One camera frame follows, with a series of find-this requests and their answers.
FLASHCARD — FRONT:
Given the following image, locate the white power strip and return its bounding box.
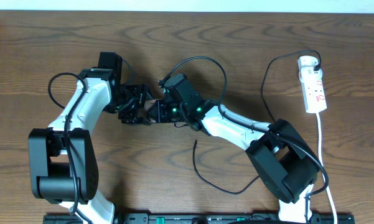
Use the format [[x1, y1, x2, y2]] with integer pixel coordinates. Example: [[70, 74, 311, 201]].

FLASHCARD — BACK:
[[299, 66, 327, 114]]

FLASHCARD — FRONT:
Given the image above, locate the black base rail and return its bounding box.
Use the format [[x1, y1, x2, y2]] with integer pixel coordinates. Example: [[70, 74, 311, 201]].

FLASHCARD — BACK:
[[42, 213, 355, 224]]

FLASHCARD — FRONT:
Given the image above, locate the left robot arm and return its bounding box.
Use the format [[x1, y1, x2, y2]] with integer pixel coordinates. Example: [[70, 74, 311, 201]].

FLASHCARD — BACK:
[[28, 52, 150, 223]]

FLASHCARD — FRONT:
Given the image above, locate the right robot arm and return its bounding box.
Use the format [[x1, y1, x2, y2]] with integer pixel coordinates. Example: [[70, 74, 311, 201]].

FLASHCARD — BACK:
[[149, 73, 323, 223]]

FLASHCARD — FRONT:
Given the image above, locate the white charger adapter plug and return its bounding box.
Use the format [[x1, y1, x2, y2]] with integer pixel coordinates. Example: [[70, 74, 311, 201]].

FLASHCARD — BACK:
[[297, 55, 320, 71]]

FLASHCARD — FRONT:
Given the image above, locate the Galaxy smartphone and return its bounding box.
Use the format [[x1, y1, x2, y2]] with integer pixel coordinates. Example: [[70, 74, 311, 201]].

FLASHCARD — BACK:
[[144, 100, 156, 112]]

